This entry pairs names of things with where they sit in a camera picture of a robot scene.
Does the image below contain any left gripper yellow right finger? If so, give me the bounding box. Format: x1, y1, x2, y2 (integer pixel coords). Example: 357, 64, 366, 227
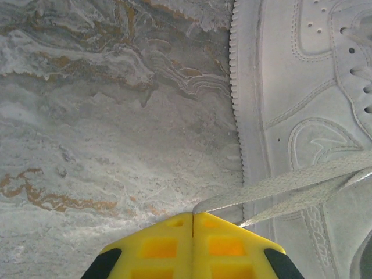
191, 211, 305, 279

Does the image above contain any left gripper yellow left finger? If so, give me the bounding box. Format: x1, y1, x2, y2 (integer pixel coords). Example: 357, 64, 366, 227
80, 212, 194, 279

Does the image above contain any white leather sneaker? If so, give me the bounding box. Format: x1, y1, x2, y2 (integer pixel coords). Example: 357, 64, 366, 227
227, 0, 372, 279

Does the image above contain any white shoelace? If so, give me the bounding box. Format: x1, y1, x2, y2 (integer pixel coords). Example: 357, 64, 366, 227
192, 150, 372, 228

